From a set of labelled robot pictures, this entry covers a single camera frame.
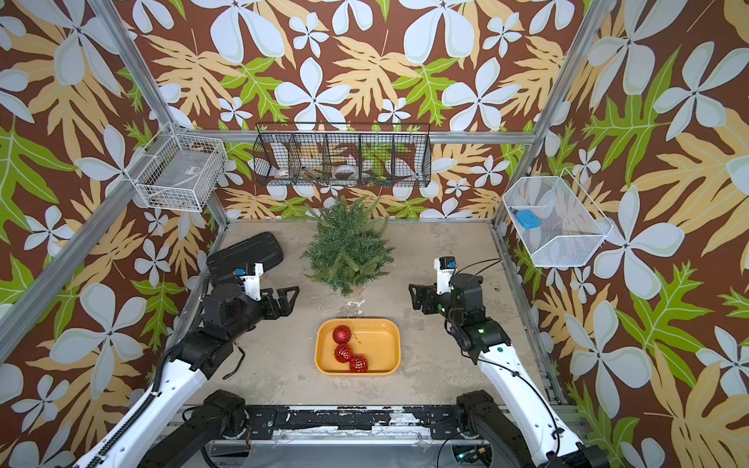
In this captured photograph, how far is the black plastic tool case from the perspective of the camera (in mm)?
1013

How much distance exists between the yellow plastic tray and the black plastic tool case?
1.03 feet

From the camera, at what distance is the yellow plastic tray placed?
0.82 metres

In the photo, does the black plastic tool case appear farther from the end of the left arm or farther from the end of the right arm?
the end of the right arm

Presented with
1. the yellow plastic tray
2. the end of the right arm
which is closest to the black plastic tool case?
the yellow plastic tray

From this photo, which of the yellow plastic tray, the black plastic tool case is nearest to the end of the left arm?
the yellow plastic tray
